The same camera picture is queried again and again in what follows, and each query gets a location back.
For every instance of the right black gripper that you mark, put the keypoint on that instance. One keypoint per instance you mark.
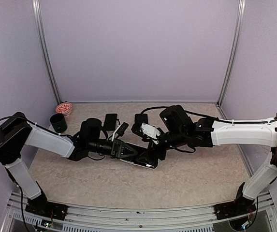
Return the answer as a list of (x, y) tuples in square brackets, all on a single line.
[(148, 154)]

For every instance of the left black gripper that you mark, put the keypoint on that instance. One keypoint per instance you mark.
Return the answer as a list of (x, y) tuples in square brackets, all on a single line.
[(117, 142)]

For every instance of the teal green phone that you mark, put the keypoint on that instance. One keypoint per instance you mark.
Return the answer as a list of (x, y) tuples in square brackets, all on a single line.
[(141, 157)]

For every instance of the black phone with silver edge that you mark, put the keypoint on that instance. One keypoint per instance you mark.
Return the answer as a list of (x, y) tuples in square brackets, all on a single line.
[(139, 119)]

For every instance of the frosted clear phone case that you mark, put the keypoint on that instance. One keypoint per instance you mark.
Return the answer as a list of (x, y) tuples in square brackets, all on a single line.
[(139, 164)]

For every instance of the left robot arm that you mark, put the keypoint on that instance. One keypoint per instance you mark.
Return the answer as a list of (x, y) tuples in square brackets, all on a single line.
[(17, 132)]

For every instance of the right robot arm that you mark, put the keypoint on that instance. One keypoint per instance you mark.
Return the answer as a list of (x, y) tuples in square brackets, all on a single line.
[(211, 131)]

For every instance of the black cup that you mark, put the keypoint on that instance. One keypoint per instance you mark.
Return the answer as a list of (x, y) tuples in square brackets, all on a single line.
[(58, 123)]

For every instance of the red white patterned bowl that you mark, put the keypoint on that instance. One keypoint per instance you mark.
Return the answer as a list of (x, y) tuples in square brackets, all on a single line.
[(64, 108)]

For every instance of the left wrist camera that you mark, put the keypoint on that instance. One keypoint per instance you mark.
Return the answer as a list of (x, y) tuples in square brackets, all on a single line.
[(122, 128)]

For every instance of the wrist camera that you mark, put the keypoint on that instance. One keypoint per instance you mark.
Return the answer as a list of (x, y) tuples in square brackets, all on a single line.
[(146, 132), (122, 128)]

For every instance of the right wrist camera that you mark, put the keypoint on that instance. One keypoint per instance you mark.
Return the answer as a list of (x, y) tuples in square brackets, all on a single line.
[(146, 132)]

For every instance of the front aluminium rail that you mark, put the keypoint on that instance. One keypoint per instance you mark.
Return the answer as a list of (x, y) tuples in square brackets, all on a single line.
[(79, 218)]

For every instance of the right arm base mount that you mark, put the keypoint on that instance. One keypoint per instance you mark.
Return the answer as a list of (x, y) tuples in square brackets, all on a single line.
[(233, 209)]

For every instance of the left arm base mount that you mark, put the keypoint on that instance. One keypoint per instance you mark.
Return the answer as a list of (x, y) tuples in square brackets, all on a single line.
[(48, 209)]

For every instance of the left aluminium frame post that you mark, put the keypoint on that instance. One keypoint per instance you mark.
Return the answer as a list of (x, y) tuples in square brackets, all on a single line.
[(40, 28)]

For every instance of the aluminium frame post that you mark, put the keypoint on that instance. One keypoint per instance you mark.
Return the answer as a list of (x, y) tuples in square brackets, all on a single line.
[(233, 51), (40, 28)]

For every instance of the right aluminium frame post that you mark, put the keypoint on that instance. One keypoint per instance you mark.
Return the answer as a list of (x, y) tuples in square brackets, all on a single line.
[(233, 51)]

